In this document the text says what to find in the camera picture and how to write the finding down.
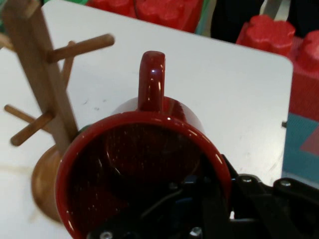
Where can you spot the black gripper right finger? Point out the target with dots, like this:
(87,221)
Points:
(274,214)

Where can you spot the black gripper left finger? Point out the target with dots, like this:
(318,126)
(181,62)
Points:
(214,199)

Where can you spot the red ceramic mug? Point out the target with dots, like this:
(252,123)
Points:
(152,99)

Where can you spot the teal floor mat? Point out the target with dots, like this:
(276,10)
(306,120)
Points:
(294,159)

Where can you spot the black table edge clip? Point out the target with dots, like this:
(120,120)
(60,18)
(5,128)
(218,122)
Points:
(284,124)

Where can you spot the wooden mug tree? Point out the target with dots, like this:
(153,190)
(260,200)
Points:
(37,62)

